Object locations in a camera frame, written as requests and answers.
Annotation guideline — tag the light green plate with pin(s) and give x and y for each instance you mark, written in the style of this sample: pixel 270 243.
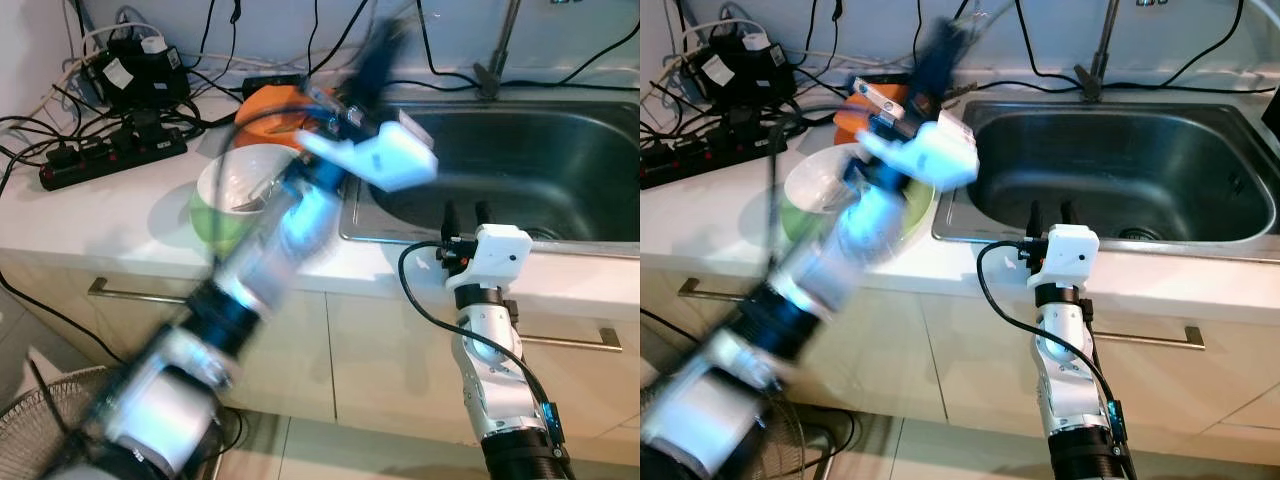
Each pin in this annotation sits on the light green plate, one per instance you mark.
pixel 800 225
pixel 215 235

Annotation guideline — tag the stainless steel sink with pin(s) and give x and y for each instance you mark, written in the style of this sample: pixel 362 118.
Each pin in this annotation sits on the stainless steel sink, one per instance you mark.
pixel 1130 160
pixel 540 160

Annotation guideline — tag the black power strip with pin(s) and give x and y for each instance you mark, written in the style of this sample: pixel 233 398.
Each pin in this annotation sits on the black power strip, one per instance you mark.
pixel 110 160
pixel 700 162

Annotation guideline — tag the beige kitchen base cabinet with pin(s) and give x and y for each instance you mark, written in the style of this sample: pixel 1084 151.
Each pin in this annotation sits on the beige kitchen base cabinet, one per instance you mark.
pixel 380 350
pixel 960 350

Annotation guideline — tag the steel faucet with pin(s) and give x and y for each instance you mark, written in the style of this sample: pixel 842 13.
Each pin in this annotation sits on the steel faucet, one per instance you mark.
pixel 500 50
pixel 1103 50

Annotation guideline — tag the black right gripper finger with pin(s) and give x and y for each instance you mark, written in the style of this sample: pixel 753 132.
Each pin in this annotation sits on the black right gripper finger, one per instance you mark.
pixel 483 216
pixel 451 222
pixel 1069 215
pixel 1037 222

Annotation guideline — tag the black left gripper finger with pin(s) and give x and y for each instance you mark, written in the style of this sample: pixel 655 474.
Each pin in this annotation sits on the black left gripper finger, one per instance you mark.
pixel 953 62
pixel 392 62
pixel 933 58
pixel 372 60

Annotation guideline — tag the white bowl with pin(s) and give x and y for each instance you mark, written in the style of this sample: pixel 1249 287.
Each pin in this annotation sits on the white bowl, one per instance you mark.
pixel 235 175
pixel 820 175

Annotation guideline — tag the round steel sink drain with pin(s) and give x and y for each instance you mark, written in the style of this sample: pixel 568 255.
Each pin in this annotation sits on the round steel sink drain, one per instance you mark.
pixel 1140 236
pixel 545 235

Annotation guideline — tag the orange bowl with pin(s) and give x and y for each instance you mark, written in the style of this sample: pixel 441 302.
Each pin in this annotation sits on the orange bowl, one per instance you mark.
pixel 850 125
pixel 265 105

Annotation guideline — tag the black labelled power brick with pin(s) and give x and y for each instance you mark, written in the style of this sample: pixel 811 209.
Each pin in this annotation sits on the black labelled power brick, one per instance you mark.
pixel 740 75
pixel 140 80

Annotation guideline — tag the small black adapter box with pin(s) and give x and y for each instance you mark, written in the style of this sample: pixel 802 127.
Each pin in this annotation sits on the small black adapter box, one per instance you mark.
pixel 270 86

